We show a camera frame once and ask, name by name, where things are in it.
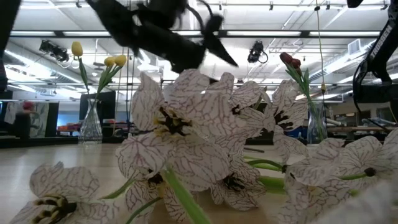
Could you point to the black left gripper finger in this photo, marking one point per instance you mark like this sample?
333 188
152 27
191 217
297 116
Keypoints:
188 59
217 43

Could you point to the yellow artificial tulip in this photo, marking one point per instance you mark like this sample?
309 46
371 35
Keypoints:
109 61
120 60
76 48

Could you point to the dark red artificial tulip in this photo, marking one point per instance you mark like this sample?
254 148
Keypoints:
285 58
296 63

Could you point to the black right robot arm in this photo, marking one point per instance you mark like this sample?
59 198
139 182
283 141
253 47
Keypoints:
381 43

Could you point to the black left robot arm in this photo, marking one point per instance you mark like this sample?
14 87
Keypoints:
118 18

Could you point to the clear glass vase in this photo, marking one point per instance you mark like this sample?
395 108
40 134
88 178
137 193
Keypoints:
316 130
90 130

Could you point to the white artificial flower bunch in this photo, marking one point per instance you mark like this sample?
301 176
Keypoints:
202 105

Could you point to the black overhead light bar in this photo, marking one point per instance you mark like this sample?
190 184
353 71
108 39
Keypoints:
305 33

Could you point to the black monitor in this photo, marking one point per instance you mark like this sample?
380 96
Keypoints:
109 105

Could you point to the black ceiling spotlight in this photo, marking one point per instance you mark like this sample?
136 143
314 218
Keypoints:
54 51

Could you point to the person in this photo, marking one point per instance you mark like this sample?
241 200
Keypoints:
23 124

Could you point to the black overhead camera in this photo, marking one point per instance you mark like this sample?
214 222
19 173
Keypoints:
255 51

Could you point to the black aluminium table frame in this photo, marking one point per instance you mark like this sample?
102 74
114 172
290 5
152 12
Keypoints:
46 141

